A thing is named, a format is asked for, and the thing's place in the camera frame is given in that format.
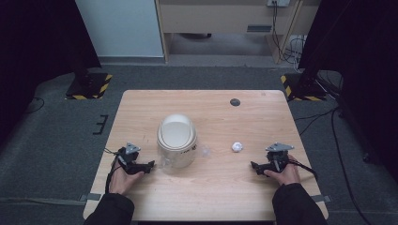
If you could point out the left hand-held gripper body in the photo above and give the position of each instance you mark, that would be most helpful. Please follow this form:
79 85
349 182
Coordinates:
129 155

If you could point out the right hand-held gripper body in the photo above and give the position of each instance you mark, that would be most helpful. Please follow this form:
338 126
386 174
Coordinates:
277 157

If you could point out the person's right hand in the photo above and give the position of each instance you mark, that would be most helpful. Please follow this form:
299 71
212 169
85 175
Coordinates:
286 175

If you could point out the person's left hand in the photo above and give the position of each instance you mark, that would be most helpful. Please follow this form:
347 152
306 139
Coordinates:
122 182

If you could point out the crumpled white paper ball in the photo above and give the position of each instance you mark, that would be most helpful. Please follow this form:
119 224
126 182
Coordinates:
237 146

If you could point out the grey tape strip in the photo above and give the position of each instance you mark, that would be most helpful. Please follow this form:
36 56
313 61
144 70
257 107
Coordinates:
321 198
90 197

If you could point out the dark round table grommet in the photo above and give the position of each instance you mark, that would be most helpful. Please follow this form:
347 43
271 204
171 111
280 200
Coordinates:
235 102

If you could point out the black stand base striped edge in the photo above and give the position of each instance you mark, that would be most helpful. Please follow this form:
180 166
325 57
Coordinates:
302 87
89 86

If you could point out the black curtain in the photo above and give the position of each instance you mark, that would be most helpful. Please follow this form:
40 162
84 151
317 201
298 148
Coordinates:
40 40
356 62

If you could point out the light wooden desk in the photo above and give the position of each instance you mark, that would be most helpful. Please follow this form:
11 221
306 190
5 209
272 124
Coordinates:
219 18

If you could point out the grey power strip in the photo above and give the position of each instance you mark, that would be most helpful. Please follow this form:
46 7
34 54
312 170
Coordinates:
278 2

